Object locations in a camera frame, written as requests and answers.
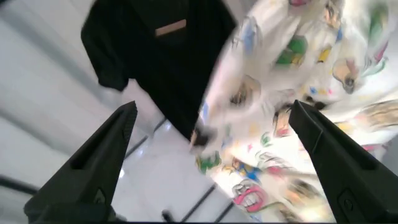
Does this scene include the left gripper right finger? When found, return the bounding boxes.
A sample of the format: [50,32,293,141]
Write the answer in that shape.
[288,99,398,223]

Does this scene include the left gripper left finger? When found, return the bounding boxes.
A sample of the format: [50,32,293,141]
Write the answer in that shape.
[24,101,138,223]

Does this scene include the cream printed garment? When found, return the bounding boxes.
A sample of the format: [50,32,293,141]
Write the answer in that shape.
[189,0,398,223]

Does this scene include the black garment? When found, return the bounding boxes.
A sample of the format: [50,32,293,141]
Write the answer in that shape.
[80,0,238,147]

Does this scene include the pink clothes hanger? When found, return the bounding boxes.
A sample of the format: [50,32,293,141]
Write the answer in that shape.
[154,19,188,37]

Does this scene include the black clothes rack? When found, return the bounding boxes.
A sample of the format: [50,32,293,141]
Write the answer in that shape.
[0,118,236,223]

